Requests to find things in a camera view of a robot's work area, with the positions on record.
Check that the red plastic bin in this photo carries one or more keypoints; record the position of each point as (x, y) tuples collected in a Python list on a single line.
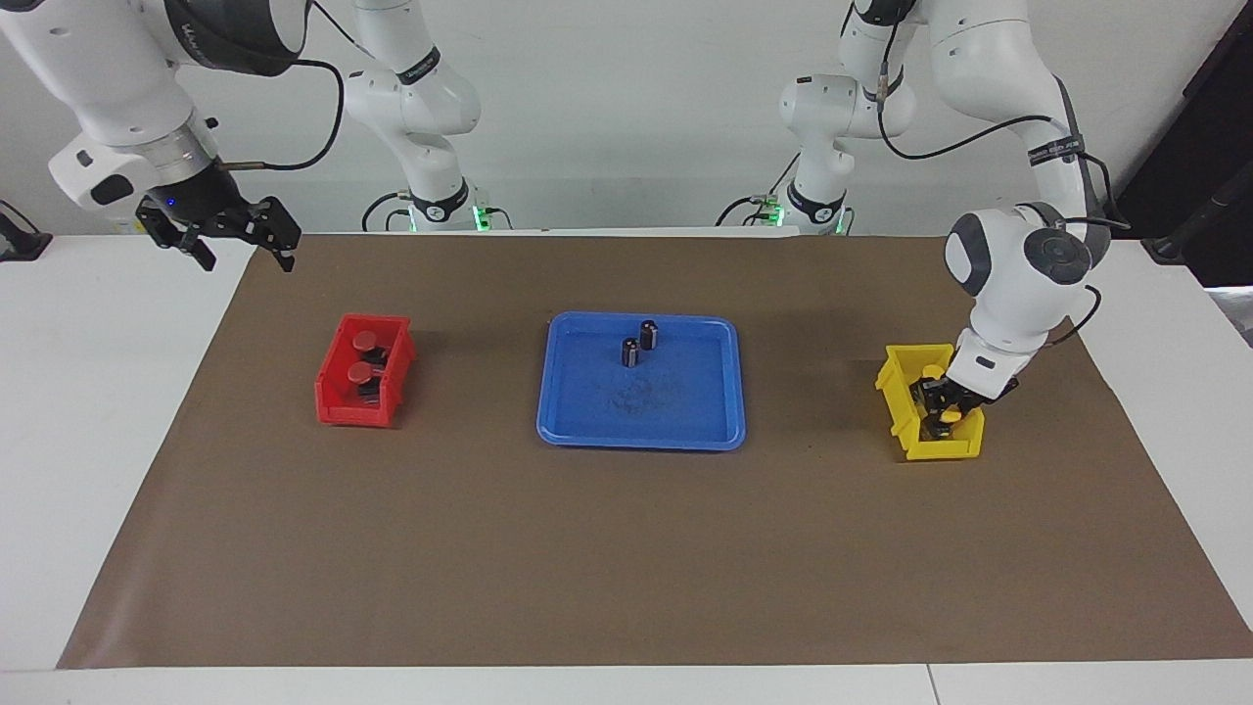
[(338, 406)]

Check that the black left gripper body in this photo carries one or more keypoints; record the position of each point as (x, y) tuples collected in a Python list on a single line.
[(945, 392)]

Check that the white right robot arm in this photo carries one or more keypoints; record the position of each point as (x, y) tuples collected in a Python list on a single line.
[(108, 78)]

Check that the large black cylinder capacitor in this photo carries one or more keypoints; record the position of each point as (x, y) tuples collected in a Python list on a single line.
[(649, 335)]

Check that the brown paper mat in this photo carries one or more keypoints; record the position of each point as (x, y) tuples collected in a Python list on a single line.
[(626, 548)]

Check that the black equipment stand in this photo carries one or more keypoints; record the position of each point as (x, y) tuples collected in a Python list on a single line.
[(1224, 245)]

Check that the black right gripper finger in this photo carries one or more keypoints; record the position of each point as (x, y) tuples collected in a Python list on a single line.
[(287, 255), (199, 253)]

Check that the yellow plastic bin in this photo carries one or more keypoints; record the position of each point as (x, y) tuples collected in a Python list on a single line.
[(896, 392)]

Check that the red push button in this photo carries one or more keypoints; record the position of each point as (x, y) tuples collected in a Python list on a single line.
[(364, 372), (367, 341)]

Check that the blue plastic tray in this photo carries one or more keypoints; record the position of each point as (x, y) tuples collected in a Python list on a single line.
[(636, 411)]

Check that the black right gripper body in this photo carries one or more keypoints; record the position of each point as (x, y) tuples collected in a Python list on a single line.
[(206, 208)]

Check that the yellow push button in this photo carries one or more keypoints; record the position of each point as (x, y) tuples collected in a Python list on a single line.
[(932, 371), (947, 419)]

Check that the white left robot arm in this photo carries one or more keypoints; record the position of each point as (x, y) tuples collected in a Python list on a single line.
[(1018, 274)]

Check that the small black cylinder capacitor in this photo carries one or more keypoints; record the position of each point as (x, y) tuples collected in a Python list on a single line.
[(630, 352)]

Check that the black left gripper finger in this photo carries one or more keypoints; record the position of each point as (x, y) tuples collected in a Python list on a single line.
[(926, 411), (967, 416)]

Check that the black clamp mount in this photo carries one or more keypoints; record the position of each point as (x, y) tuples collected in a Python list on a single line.
[(20, 243)]

